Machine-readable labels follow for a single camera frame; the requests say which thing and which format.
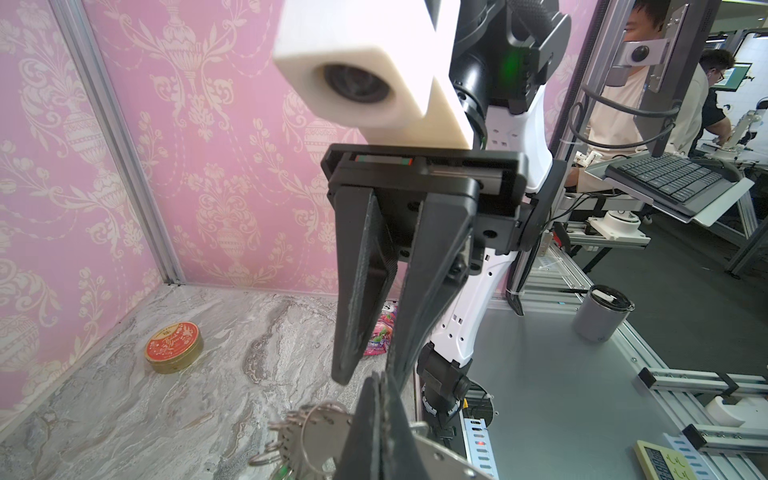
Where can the yellow digital timer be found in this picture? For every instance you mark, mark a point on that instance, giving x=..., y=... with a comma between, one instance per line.
x=661, y=463

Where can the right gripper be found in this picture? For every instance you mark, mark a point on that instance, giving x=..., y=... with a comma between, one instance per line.
x=456, y=186

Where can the red round tin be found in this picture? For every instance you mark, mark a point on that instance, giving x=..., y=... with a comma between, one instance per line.
x=174, y=347

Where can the monitor on stand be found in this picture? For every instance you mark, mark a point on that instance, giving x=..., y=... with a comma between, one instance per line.
x=660, y=105

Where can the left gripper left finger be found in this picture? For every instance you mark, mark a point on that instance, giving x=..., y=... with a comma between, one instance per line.
x=361, y=455

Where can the purple candy bag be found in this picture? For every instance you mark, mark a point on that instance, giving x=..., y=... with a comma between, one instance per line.
x=381, y=336

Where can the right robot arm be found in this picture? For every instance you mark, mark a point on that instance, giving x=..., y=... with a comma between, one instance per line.
x=504, y=54

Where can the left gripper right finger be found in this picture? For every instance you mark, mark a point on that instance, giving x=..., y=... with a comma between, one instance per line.
x=399, y=458

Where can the black keyboard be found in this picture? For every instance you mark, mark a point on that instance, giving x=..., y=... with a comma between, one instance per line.
x=678, y=183

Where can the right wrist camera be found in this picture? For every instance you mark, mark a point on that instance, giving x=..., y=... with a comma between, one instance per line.
x=381, y=67

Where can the grey cylindrical cup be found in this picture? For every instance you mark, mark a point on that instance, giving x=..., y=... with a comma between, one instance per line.
x=601, y=313

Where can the person in dark shirt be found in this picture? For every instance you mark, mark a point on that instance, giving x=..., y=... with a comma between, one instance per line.
x=715, y=62

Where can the aluminium front rail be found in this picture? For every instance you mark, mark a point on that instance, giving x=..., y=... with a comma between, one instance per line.
x=478, y=447

